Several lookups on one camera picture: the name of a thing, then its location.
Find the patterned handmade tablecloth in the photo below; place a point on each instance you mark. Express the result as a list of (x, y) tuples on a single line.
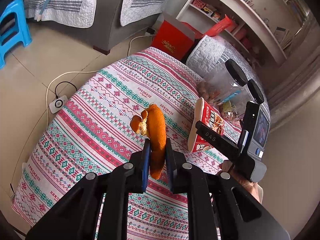
[(92, 132)]

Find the white round-button switch device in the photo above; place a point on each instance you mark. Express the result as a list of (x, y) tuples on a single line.
[(57, 104)]

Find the nut jar purple label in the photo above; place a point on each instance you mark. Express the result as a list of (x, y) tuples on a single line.
[(233, 108)]

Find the red gift box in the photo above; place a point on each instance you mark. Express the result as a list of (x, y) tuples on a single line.
[(173, 37)]

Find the red instant noodle cup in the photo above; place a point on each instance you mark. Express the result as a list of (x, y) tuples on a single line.
[(205, 118)]

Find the orange peel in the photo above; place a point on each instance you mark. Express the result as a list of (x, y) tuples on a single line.
[(151, 123)]

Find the grey quilted ottoman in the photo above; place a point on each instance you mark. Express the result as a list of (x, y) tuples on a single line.
[(211, 51)]

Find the grey sofa with quilted cover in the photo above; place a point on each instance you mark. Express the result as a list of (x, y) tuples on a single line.
[(101, 24)]

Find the beige floral curtain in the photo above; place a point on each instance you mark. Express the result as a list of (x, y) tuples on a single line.
[(297, 79)]

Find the nut jar teal label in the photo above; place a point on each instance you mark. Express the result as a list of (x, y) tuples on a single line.
[(221, 84)]

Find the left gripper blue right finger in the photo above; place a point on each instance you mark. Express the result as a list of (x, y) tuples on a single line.
[(170, 164)]

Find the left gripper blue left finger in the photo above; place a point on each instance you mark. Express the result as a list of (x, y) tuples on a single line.
[(145, 164)]

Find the white bookshelf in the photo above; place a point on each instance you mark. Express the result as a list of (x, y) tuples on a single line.
[(261, 30)]

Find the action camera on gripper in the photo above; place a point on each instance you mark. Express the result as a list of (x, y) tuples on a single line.
[(255, 128)]

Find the person's right hand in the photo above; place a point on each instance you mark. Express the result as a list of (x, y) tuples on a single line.
[(251, 187)]

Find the blue plastic stool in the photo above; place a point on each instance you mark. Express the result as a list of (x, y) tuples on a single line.
[(18, 32)]

